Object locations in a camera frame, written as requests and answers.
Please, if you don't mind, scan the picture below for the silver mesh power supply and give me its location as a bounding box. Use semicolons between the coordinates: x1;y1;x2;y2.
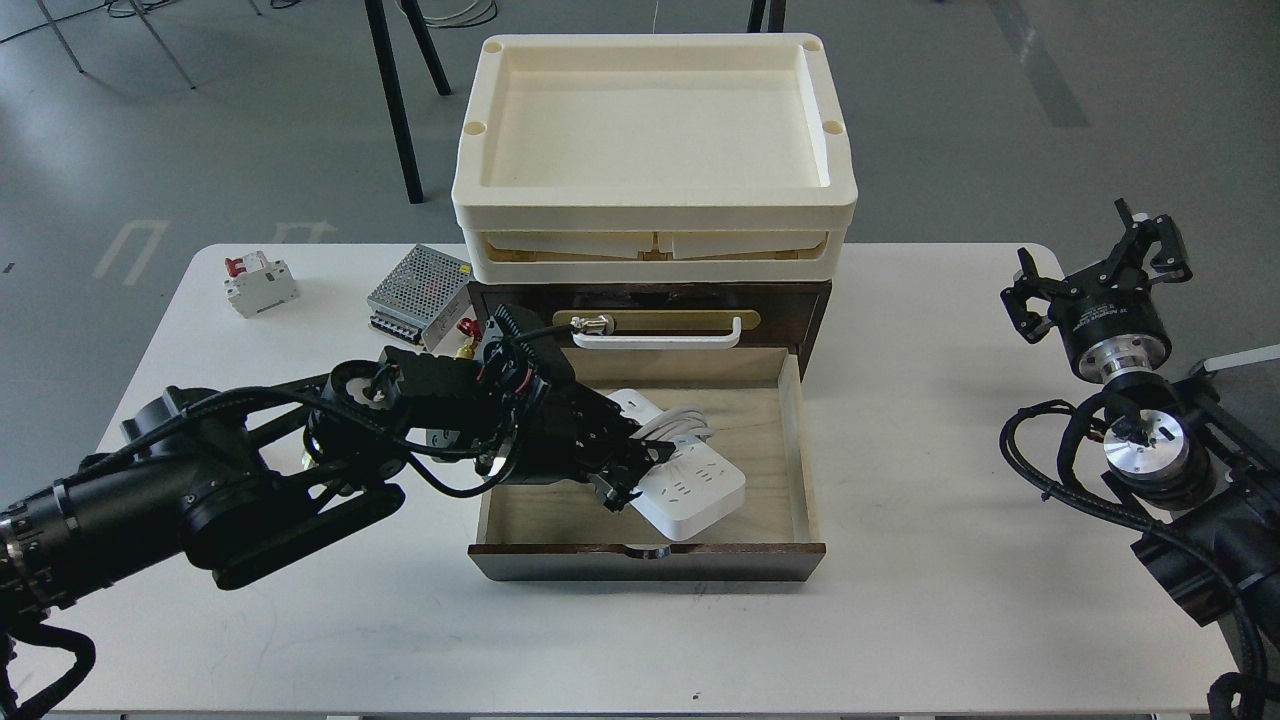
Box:
367;243;474;351

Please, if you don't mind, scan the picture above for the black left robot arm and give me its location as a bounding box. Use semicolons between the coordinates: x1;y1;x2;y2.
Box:
1;305;676;719

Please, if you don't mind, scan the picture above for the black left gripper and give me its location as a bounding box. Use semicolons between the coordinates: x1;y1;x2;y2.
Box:
476;305;676;512

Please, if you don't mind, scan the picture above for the cream plastic tray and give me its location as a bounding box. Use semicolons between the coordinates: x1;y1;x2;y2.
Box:
452;33;859;284

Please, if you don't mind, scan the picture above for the white drawer handle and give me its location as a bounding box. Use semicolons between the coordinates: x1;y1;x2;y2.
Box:
570;315;742;351

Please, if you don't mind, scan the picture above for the brass valve with red handle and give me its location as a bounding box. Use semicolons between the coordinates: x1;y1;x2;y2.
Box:
454;316;484;360

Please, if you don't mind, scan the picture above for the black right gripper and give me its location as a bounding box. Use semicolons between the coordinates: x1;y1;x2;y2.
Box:
1000;199;1193;386

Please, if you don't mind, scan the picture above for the black table leg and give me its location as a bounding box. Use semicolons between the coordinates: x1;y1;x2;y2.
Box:
364;1;453;204
746;0;787;33

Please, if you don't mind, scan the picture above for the white power strip with cable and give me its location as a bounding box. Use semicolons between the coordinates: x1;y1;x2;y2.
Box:
608;389;746;542

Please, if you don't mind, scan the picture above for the open wooden drawer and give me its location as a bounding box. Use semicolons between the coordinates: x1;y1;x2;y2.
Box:
468;348;826;582

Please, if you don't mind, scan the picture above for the white circuit breaker red switch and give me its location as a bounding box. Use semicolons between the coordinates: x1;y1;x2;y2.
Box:
224;250;300;318

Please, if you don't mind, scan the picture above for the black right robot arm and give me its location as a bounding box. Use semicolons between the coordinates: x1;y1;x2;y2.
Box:
998;199;1279;719

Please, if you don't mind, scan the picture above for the black table leg right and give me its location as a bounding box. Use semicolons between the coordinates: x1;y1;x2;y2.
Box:
746;0;787;33

